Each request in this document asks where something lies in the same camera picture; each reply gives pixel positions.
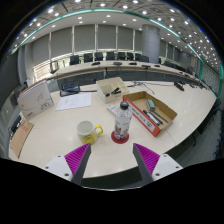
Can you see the black and silver marker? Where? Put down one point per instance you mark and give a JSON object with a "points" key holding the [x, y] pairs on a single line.
{"points": [[150, 117]]}

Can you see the row of black desk microphones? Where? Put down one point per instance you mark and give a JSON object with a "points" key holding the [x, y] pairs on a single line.
{"points": [[117, 63]]}

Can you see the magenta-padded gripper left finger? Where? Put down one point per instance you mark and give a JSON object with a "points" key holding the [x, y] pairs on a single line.
{"points": [[78, 160]]}

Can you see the flat round red coaster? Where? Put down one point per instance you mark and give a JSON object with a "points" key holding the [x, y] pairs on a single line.
{"points": [[115, 139]]}

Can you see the white printed carton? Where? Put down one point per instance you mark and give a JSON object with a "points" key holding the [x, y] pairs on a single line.
{"points": [[35, 100]]}

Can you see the black stapler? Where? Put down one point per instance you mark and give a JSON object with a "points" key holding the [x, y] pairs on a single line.
{"points": [[114, 91]]}

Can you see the clear water bottle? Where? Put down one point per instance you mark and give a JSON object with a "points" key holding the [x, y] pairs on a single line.
{"points": [[122, 123]]}

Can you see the black bag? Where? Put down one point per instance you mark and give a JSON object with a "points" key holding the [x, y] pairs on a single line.
{"points": [[70, 90]]}

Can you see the white paper sheet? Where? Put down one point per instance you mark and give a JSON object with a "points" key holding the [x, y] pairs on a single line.
{"points": [[75, 101]]}

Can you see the teal block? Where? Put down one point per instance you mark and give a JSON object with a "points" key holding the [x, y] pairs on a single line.
{"points": [[151, 104]]}

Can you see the row of black office chairs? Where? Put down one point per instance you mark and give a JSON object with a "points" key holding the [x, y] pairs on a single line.
{"points": [[88, 57]]}

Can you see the black pen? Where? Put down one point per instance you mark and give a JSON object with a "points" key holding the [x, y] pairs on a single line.
{"points": [[160, 116]]}

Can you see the white and yellow mug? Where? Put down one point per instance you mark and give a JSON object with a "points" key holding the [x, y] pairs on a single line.
{"points": [[86, 131]]}

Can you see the round ceiling lights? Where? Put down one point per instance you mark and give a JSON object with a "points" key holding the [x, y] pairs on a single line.
{"points": [[102, 4]]}

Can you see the black desk microphone unit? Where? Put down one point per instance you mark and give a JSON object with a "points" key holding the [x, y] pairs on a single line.
{"points": [[179, 86]]}

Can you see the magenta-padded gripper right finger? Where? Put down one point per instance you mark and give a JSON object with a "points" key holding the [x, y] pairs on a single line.
{"points": [[147, 160]]}

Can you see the small beige cardboard box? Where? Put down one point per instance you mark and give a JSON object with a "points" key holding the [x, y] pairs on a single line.
{"points": [[106, 83]]}

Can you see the flat brown cardboard sheet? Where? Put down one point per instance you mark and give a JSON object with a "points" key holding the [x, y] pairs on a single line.
{"points": [[20, 138]]}

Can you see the open cardboard box, red side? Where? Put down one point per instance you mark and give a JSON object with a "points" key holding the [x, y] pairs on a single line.
{"points": [[141, 99]]}

